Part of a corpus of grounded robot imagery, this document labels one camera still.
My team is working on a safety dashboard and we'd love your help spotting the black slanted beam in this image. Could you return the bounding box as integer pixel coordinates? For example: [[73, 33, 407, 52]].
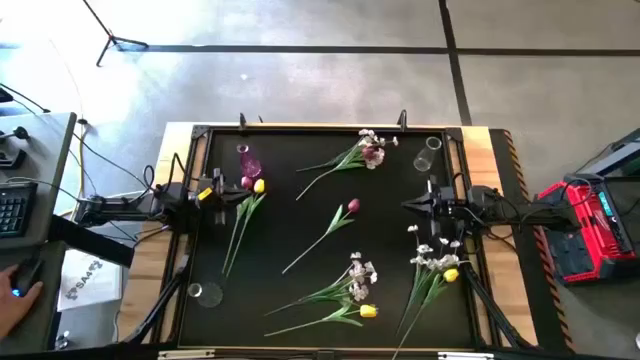
[[47, 214, 136, 269]]

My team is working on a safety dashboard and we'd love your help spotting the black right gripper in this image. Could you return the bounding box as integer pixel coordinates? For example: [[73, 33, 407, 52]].
[[401, 174, 455, 240]]

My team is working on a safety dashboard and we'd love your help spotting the red and black tool box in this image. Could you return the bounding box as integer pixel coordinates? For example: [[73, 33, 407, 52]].
[[536, 172, 640, 286]]

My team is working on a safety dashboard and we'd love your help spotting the black mat with hazard stripes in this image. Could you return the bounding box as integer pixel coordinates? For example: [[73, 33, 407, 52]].
[[488, 128, 576, 354]]

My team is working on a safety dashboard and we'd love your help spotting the plain clear glass vase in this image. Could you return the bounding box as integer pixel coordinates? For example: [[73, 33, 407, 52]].
[[412, 135, 444, 173]]

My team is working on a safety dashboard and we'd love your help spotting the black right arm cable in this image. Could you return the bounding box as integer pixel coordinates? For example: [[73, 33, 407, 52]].
[[452, 172, 501, 241]]

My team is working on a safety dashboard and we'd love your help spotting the pink glass vase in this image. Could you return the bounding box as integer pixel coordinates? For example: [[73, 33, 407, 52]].
[[235, 143, 264, 180]]

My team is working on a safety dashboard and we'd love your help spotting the clear vase with scalloped base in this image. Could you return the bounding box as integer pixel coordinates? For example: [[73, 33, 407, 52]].
[[186, 281, 225, 309]]

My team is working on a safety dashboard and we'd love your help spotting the black diagonal frame strut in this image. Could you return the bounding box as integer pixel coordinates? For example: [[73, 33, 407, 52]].
[[122, 252, 197, 346], [459, 262, 534, 350]]

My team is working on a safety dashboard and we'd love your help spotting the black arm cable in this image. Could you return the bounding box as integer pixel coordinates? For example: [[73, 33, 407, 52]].
[[142, 152, 187, 194], [452, 172, 501, 241]]

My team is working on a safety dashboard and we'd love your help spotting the person's hand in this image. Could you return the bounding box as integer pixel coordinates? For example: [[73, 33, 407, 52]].
[[0, 264, 45, 341]]

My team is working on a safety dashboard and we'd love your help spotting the silver bracket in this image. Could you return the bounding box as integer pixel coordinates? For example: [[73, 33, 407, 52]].
[[157, 349, 216, 360], [437, 351, 496, 360]]

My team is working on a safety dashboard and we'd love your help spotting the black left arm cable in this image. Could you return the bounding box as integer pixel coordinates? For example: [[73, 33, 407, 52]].
[[142, 152, 187, 194]]

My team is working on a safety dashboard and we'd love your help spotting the dark grey case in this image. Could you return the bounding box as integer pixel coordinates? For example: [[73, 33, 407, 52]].
[[574, 127, 640, 176]]

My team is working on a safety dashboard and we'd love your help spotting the black keyboard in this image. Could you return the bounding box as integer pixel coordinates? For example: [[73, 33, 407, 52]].
[[0, 180, 39, 239]]

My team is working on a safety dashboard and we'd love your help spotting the black computer mouse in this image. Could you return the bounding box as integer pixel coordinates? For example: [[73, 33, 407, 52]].
[[9, 257, 45, 299]]

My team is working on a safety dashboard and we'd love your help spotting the grey desk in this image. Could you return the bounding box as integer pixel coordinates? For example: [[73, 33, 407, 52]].
[[0, 112, 79, 355]]

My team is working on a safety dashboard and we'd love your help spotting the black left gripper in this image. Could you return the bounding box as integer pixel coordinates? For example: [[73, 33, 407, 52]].
[[197, 168, 252, 227]]

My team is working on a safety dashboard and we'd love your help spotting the black desk device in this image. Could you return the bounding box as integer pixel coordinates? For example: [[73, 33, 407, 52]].
[[0, 147, 27, 170]]

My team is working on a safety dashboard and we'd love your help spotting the red artificial tulip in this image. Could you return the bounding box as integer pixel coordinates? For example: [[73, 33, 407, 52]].
[[221, 175, 255, 275], [295, 144, 386, 202], [281, 197, 362, 276]]

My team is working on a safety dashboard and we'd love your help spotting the black tripod stand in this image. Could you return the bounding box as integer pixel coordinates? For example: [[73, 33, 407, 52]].
[[82, 0, 150, 68]]

